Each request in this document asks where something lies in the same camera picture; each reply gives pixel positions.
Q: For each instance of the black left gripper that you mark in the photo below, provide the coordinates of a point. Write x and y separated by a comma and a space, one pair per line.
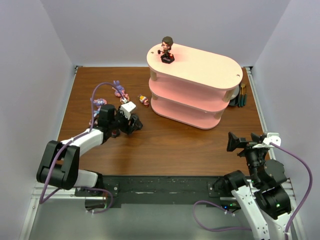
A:
130, 124

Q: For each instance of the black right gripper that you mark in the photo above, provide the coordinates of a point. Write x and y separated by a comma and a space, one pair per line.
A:
246, 146

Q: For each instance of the brown-haired hero figurine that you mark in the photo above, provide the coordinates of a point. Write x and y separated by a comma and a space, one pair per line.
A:
165, 54

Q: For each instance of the red spider hero figurine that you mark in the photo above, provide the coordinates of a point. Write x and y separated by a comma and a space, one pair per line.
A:
115, 133

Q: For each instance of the black bat-masked figurine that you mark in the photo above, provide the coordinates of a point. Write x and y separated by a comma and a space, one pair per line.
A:
136, 123

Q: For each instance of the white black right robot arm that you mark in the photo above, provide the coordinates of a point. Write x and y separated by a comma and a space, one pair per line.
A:
262, 198

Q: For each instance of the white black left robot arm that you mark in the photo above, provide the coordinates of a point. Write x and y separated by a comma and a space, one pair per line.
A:
59, 166

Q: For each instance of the dark tools behind shelf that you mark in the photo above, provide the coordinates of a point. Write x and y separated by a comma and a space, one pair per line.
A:
239, 96

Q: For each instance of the pink three-tier oval shelf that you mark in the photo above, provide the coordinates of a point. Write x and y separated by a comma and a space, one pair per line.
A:
195, 89

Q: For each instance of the pink donut toy green star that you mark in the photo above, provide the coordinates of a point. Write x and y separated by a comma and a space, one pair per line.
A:
124, 98

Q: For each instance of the purple bunny toy lying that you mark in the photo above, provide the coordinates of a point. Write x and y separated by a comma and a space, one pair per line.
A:
96, 105

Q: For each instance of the pink yellow character toy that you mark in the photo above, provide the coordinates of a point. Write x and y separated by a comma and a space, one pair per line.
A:
144, 100

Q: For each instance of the purple bunny toy upright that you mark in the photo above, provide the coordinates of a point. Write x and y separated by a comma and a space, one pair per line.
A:
118, 88

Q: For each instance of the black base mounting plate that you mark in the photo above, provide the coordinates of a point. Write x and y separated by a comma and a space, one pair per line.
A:
166, 190

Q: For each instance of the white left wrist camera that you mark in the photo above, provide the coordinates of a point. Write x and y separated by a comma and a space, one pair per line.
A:
128, 108

